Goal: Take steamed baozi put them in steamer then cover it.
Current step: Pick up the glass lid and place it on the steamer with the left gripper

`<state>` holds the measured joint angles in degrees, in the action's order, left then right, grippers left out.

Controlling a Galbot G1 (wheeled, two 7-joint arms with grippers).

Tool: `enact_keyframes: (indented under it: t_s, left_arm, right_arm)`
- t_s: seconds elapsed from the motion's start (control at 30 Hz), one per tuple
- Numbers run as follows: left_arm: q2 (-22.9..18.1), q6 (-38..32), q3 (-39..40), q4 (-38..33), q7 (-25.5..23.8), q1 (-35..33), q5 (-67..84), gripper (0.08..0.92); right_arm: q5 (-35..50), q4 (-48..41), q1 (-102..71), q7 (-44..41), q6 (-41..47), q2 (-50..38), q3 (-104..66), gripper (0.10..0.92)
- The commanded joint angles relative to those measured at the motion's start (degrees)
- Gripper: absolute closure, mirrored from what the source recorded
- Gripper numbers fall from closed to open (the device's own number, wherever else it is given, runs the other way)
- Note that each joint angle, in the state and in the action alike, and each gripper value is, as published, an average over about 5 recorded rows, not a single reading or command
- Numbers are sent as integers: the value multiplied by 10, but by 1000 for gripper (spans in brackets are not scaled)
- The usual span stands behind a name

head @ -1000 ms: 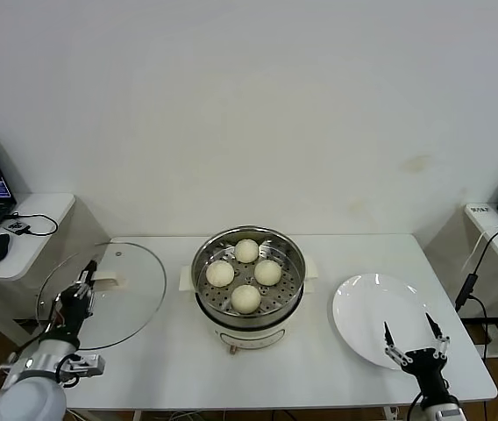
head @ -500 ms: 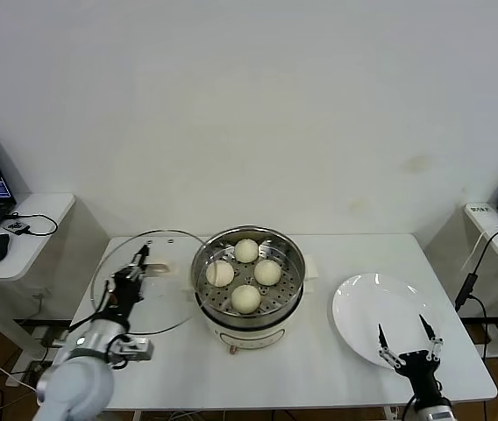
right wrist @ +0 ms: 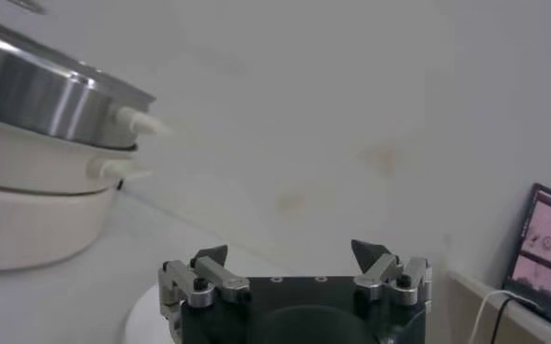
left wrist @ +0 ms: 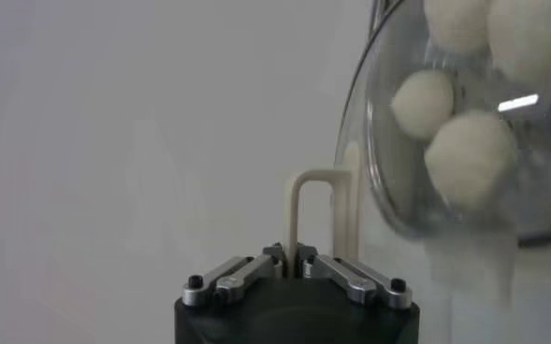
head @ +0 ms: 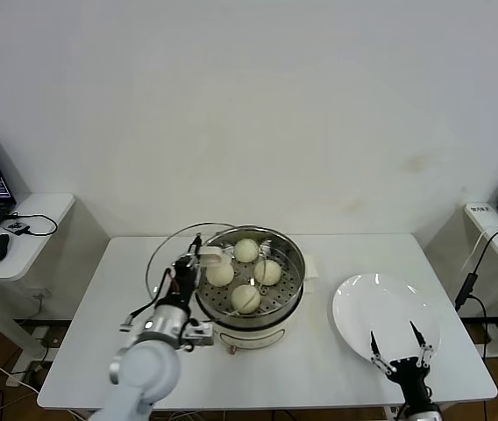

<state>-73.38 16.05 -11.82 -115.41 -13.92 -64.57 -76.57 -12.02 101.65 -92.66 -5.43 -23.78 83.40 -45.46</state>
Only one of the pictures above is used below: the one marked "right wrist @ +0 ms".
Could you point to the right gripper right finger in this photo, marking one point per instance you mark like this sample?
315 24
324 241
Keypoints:
382 273

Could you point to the white side desk with label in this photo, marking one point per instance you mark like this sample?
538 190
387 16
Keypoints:
471 299

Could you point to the cream electric cooker pot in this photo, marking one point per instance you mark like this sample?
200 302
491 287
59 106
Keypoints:
36 219

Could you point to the white round plate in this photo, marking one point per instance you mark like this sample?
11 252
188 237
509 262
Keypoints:
146 322

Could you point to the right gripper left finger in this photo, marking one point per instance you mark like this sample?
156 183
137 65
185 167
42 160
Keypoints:
214 279

